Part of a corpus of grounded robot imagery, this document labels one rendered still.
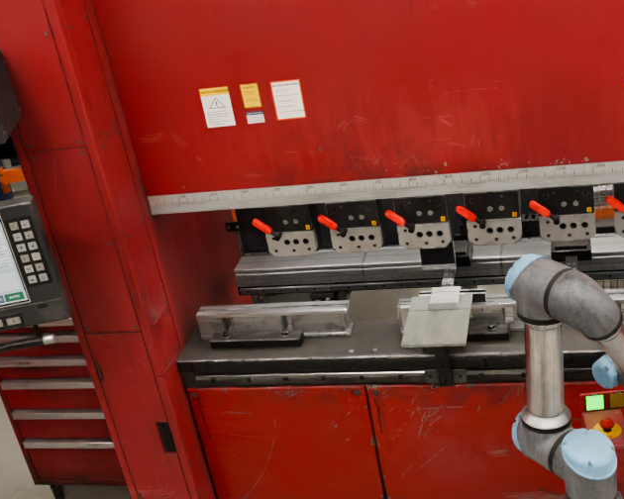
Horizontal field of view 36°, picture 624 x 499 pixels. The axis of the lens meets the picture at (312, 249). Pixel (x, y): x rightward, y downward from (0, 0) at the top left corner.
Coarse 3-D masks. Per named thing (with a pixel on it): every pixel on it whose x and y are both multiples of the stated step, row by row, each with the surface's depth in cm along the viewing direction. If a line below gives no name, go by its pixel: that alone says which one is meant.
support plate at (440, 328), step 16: (416, 304) 286; (464, 304) 282; (416, 320) 278; (432, 320) 277; (448, 320) 275; (464, 320) 274; (416, 336) 271; (432, 336) 269; (448, 336) 268; (464, 336) 267
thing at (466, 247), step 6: (456, 246) 307; (462, 246) 307; (468, 246) 308; (456, 252) 304; (462, 252) 304; (468, 252) 304; (456, 258) 304; (462, 258) 303; (468, 258) 303; (462, 264) 304; (468, 264) 304; (444, 270) 301; (450, 270) 300; (444, 276) 297; (450, 276) 297; (444, 282) 294; (450, 282) 293
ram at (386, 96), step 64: (128, 0) 263; (192, 0) 259; (256, 0) 255; (320, 0) 252; (384, 0) 248; (448, 0) 244; (512, 0) 241; (576, 0) 238; (128, 64) 272; (192, 64) 268; (256, 64) 264; (320, 64) 260; (384, 64) 256; (448, 64) 252; (512, 64) 249; (576, 64) 245; (128, 128) 282; (192, 128) 277; (256, 128) 273; (320, 128) 269; (384, 128) 265; (448, 128) 261; (512, 128) 257; (576, 128) 253; (192, 192) 288; (384, 192) 274; (448, 192) 270
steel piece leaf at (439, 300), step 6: (432, 294) 289; (438, 294) 289; (444, 294) 288; (450, 294) 288; (456, 294) 287; (432, 300) 286; (438, 300) 286; (444, 300) 285; (450, 300) 284; (456, 300) 284; (432, 306) 281; (438, 306) 281; (444, 306) 280; (450, 306) 280; (456, 306) 280
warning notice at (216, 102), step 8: (208, 88) 270; (216, 88) 270; (224, 88) 269; (208, 96) 271; (216, 96) 271; (224, 96) 270; (208, 104) 273; (216, 104) 272; (224, 104) 272; (208, 112) 274; (216, 112) 273; (224, 112) 273; (232, 112) 272; (208, 120) 275; (216, 120) 274; (224, 120) 274; (232, 120) 273
